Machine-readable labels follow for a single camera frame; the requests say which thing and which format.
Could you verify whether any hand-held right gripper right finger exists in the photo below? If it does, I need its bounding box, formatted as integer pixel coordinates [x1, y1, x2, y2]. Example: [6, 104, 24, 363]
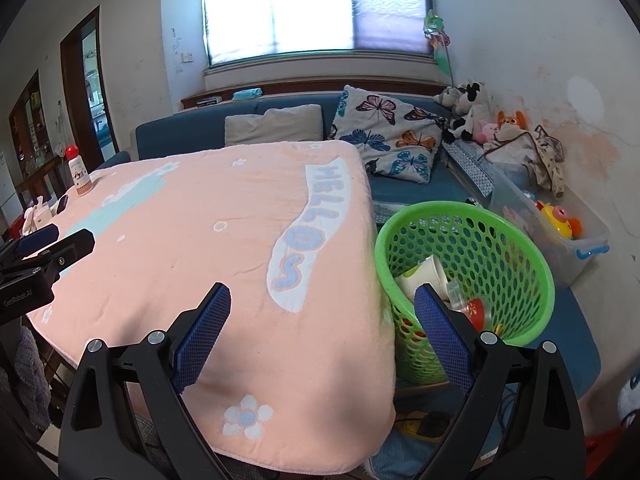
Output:
[414, 283, 587, 480]

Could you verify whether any pink printed blanket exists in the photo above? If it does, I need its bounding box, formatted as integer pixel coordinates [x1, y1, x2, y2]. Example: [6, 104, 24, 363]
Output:
[22, 140, 398, 473]

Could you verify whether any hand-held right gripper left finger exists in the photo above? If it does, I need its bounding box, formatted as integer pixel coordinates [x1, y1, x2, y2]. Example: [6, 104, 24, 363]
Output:
[59, 282, 232, 480]

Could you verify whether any orange fox plush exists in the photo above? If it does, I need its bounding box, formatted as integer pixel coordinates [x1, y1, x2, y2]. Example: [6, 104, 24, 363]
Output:
[497, 110, 528, 136]

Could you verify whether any grey patterned mat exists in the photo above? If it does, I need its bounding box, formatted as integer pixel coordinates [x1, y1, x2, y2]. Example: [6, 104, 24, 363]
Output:
[442, 139, 498, 198]

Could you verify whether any black and white cow plush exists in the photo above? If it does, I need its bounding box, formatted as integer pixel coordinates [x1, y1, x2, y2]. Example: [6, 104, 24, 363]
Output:
[457, 81, 488, 111]
[444, 105, 488, 142]

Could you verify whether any pink plush toy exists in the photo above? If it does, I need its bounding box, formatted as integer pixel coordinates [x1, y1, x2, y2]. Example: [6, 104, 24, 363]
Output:
[474, 121, 501, 145]

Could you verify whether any beige pillow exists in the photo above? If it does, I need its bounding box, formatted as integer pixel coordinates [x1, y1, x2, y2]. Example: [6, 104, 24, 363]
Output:
[224, 104, 325, 148]

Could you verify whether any small white object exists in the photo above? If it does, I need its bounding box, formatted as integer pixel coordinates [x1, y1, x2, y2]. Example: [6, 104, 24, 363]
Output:
[22, 197, 53, 233]

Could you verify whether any wooden cabinet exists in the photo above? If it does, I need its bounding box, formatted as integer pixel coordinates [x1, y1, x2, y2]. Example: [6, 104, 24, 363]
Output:
[7, 70, 51, 196]

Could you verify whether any blue sofa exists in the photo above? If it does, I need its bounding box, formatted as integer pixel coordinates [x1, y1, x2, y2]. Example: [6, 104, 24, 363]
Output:
[97, 92, 601, 401]

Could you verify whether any green plastic basket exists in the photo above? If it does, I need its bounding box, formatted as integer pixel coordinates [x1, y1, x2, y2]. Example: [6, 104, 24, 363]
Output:
[375, 201, 557, 385]

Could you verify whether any person's left forearm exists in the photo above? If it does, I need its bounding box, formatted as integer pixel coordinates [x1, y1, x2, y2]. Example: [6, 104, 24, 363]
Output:
[12, 327, 53, 431]

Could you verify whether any red noodle cup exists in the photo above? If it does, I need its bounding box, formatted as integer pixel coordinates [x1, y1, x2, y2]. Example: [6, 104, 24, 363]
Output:
[397, 255, 448, 301]

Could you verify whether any white refrigerator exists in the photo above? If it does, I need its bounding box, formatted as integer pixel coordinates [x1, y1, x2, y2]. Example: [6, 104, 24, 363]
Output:
[0, 150, 23, 226]

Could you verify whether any red plastic object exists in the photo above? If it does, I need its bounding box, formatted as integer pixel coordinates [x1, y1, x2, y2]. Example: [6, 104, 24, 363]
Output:
[585, 427, 626, 480]

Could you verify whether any wooden door frame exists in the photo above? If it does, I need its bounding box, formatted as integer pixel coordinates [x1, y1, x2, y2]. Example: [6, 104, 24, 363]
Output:
[60, 5, 121, 161]

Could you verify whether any clear plastic storage box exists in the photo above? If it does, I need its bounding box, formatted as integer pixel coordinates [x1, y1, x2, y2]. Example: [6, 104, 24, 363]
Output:
[490, 165, 612, 288]

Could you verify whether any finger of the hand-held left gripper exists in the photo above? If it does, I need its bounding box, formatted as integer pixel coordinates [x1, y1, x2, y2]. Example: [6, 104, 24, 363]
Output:
[0, 224, 60, 261]
[22, 228, 96, 281]

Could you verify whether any blue denim cloth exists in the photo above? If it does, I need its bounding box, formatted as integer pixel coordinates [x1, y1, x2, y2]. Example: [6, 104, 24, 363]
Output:
[370, 430, 451, 478]

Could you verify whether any wooden window ledge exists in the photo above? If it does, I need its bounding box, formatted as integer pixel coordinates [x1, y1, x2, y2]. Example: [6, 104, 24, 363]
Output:
[181, 77, 451, 109]

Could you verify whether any grey checked cloth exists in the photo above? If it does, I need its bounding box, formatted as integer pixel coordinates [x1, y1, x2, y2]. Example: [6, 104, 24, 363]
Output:
[130, 410, 171, 466]

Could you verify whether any white bottle with red cap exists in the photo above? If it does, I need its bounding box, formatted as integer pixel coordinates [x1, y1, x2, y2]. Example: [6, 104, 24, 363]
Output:
[66, 144, 93, 197]

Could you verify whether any colourful pinwheel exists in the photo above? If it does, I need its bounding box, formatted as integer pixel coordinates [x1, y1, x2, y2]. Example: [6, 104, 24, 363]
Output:
[422, 10, 456, 86]

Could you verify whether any butterfly print pillow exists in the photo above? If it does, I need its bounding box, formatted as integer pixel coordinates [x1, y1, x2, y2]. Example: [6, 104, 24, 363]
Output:
[325, 85, 448, 184]

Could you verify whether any white and blue plush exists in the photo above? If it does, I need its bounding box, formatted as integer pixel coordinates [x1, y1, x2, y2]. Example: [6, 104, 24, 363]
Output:
[617, 375, 640, 431]

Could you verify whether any beige printed cloth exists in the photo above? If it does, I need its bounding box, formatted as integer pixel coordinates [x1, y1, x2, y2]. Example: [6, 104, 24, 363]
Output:
[482, 125, 566, 198]

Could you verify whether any yellow duck toy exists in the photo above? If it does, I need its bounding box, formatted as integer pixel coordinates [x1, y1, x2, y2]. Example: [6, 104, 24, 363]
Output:
[535, 201, 583, 241]

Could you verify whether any window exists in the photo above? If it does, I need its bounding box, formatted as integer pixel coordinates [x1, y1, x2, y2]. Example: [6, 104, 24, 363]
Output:
[202, 0, 433, 68]

